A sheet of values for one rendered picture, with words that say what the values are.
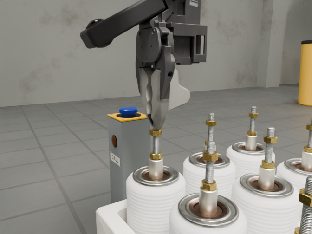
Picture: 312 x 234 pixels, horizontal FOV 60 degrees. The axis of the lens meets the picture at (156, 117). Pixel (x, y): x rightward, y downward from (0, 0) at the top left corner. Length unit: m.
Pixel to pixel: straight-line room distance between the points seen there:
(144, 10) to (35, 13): 2.44
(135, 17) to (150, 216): 0.28
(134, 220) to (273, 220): 0.20
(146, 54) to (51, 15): 2.44
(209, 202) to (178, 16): 0.25
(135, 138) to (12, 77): 2.26
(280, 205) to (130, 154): 0.30
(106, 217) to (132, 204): 0.07
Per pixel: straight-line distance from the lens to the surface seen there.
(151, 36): 0.38
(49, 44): 2.78
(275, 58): 4.32
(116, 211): 0.49
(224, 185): 0.49
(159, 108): 0.38
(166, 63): 0.36
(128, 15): 0.37
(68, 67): 2.81
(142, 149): 0.58
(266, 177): 0.43
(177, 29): 0.38
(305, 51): 2.82
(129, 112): 0.57
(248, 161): 0.56
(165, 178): 0.43
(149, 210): 0.42
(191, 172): 0.48
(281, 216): 0.42
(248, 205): 0.41
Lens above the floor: 0.44
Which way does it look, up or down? 13 degrees down
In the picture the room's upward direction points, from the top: straight up
